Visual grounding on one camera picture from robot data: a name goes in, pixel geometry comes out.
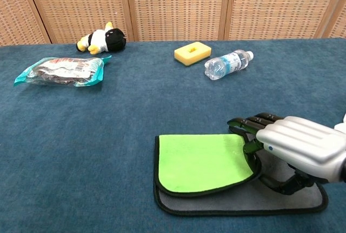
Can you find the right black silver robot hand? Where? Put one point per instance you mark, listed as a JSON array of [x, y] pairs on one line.
[[300, 143]]

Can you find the grey and green cloth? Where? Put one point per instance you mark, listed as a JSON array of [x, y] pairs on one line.
[[200, 160]]

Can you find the clear plastic water bottle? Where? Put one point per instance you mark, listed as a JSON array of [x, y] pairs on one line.
[[227, 65]]

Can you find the yellow sponge with hole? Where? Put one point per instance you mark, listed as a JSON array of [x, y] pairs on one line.
[[186, 56]]

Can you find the woven wicker folding screen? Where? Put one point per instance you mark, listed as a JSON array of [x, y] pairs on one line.
[[173, 6]]

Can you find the blue felt table cover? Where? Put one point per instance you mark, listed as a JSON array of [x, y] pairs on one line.
[[94, 135]]

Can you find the black white yellow plush toy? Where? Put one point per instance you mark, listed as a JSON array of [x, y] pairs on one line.
[[101, 39]]

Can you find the teal clear snack package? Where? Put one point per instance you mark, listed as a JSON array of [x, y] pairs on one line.
[[62, 72]]

